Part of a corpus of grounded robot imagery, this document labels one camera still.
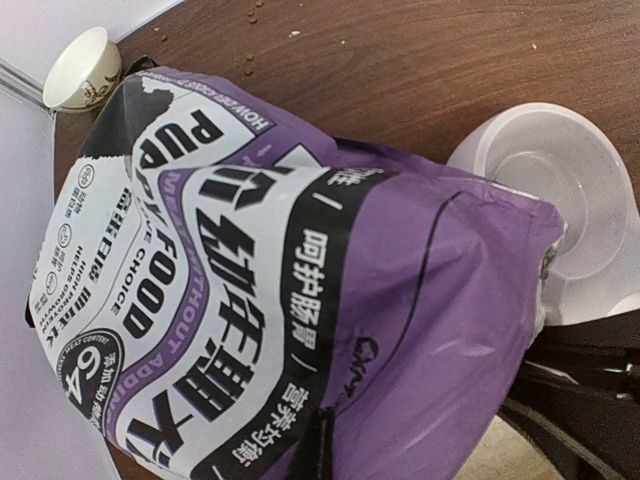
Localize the grey double pet bowl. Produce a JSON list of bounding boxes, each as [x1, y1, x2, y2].
[[448, 103, 639, 326]]

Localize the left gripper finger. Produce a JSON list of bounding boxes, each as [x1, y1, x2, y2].
[[294, 408, 335, 480]]

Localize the purple puppy food bag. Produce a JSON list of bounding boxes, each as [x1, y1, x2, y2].
[[26, 67, 566, 479]]

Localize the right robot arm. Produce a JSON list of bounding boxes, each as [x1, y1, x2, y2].
[[499, 311, 639, 479]]

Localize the small white round bowl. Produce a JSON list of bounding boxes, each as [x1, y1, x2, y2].
[[42, 27, 122, 113]]

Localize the left aluminium frame post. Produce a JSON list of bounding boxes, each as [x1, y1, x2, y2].
[[0, 59, 55, 118]]

